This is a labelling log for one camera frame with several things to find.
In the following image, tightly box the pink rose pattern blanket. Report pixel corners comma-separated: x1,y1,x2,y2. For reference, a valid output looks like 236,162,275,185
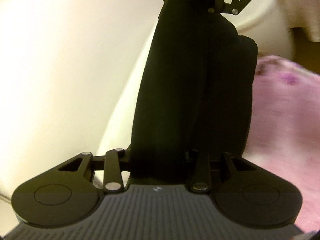
244,55,319,232

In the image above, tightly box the black zip-up jacket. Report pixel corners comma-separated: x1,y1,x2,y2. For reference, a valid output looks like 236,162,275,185
130,0,258,183

